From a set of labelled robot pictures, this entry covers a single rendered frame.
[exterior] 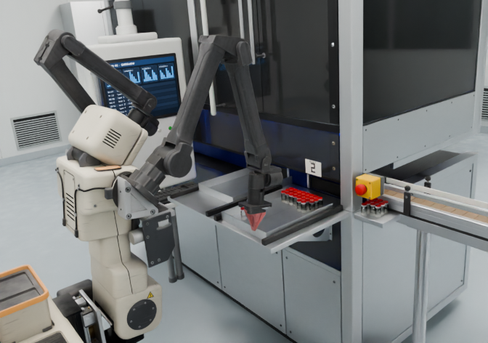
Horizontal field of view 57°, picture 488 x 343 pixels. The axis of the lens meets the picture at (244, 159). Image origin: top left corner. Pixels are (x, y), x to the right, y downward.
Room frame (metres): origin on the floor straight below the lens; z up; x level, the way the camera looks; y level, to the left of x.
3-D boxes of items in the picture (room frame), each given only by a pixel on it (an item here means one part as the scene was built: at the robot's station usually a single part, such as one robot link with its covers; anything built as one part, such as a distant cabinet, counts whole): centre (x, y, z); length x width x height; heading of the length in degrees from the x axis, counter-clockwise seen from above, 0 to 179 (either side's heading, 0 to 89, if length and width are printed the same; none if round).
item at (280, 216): (1.59, -0.11, 0.90); 0.34 x 0.26 x 0.04; 127
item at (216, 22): (2.15, 0.04, 1.50); 0.47 x 0.01 x 0.59; 37
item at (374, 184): (1.53, -0.45, 0.99); 0.08 x 0.07 x 0.07; 127
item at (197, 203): (1.75, -0.05, 0.87); 0.70 x 0.48 x 0.02; 37
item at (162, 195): (2.05, 0.40, 0.82); 0.40 x 0.14 x 0.02; 125
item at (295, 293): (2.68, -0.17, 0.44); 2.06 x 1.00 x 0.88; 37
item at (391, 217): (1.55, -0.49, 0.87); 0.14 x 0.13 x 0.02; 127
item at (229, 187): (1.93, 0.00, 0.90); 0.34 x 0.26 x 0.04; 127
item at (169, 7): (2.58, 0.36, 1.50); 0.49 x 0.01 x 0.59; 37
